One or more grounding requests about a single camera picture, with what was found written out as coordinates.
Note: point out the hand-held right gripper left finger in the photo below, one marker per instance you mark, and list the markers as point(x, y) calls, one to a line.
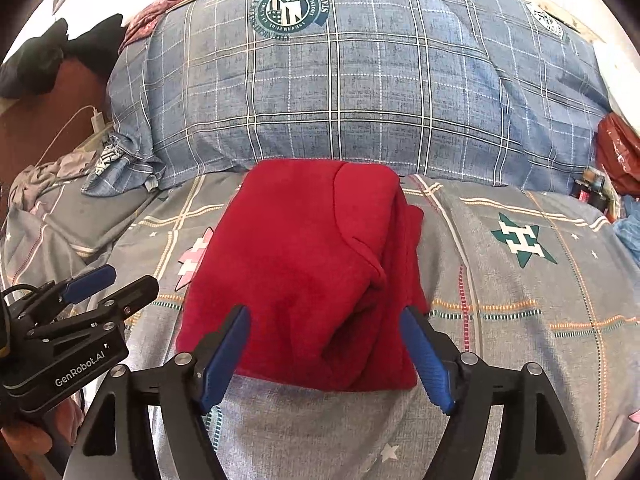
point(225, 360)

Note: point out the red fleece garment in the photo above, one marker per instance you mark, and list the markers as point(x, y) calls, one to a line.
point(290, 260)

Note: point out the black cloth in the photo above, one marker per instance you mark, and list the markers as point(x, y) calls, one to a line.
point(55, 55)

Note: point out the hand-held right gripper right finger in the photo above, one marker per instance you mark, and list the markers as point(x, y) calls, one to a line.
point(427, 360)

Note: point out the maroon patterned cloth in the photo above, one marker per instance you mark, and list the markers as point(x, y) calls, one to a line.
point(150, 10)

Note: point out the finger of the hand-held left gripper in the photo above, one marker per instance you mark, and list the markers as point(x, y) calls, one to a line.
point(135, 295)
point(90, 281)

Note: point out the grey printed bedsheet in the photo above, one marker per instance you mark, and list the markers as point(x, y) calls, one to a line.
point(500, 360)

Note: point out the person's left hand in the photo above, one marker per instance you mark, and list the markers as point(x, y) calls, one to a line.
point(22, 442)

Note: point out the red plastic bag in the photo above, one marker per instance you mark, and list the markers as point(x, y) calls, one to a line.
point(622, 155)

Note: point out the crumpled grey cloth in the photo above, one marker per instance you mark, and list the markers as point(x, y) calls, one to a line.
point(45, 175)

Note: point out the dark printed box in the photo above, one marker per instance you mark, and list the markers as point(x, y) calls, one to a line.
point(592, 192)

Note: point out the blue plaid quilt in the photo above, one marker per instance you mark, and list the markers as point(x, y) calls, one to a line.
point(350, 85)

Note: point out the brown wooden board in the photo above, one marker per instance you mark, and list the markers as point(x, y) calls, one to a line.
point(40, 125)

